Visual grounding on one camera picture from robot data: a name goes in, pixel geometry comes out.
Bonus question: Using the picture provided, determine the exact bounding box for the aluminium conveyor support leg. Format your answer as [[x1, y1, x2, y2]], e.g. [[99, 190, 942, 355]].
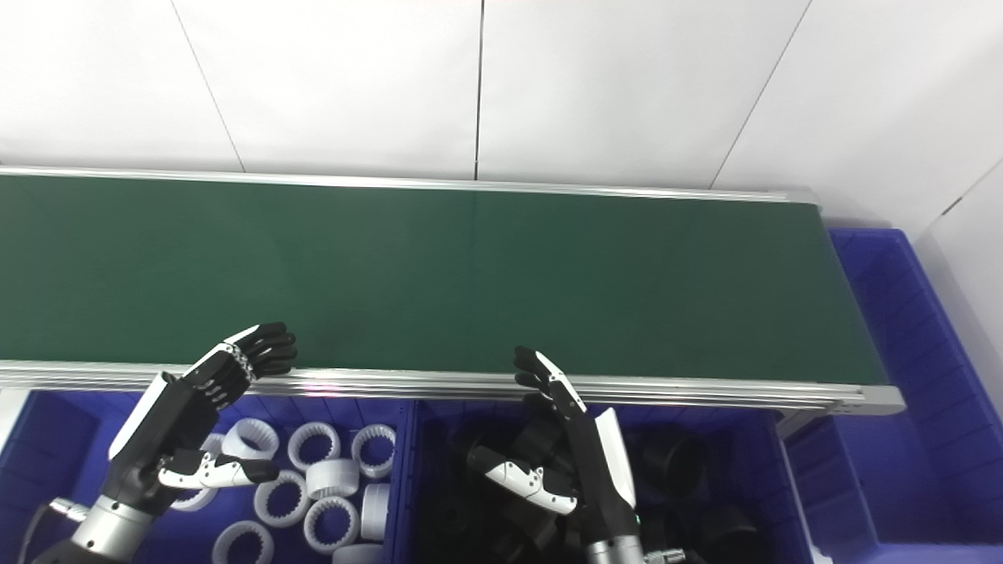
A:
[[776, 409, 824, 439]]

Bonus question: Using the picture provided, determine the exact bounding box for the black toothed ring part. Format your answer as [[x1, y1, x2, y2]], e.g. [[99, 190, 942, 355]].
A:
[[429, 497, 483, 549], [643, 427, 702, 480]]

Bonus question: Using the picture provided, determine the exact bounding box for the blue bin of black parts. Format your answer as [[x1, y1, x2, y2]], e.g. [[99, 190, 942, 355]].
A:
[[407, 399, 816, 564]]

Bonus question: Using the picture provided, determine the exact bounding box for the green conveyor belt aluminium frame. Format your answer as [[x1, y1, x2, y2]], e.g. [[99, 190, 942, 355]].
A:
[[0, 164, 907, 416]]

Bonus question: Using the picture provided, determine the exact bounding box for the empty blue plastic bin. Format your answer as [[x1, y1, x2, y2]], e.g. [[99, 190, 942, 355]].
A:
[[784, 227, 1003, 564]]

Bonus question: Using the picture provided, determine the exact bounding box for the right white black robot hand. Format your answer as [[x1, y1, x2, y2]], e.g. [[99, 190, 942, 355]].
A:
[[468, 346, 639, 543]]

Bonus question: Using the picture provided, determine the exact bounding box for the blue bin of white parts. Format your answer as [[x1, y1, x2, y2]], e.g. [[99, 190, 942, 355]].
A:
[[0, 390, 416, 564]]

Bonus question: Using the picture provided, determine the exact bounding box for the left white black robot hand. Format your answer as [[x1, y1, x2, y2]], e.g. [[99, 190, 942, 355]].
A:
[[102, 321, 299, 518]]

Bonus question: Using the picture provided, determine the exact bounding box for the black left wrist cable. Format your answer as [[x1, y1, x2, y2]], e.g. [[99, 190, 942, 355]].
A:
[[17, 497, 91, 564]]

